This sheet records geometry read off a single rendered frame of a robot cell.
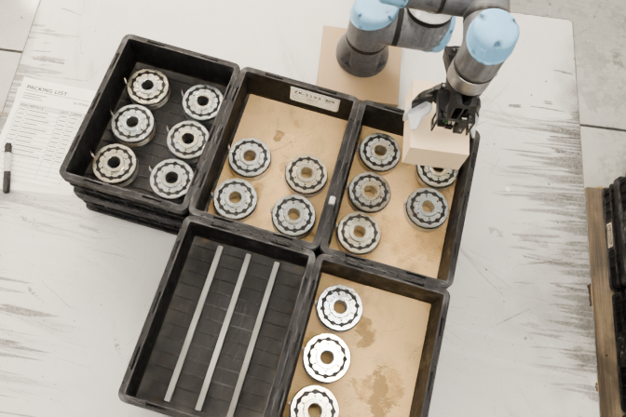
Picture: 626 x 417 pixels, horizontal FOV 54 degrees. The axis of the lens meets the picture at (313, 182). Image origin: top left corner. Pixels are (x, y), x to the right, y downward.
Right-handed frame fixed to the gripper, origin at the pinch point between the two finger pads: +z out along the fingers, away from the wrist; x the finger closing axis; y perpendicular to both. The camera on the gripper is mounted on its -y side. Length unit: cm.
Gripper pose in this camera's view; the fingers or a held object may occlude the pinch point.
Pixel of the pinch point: (438, 121)
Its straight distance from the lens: 130.8
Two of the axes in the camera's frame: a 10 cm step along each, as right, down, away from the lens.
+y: -1.1, 9.2, -3.8
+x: 9.9, 1.3, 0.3
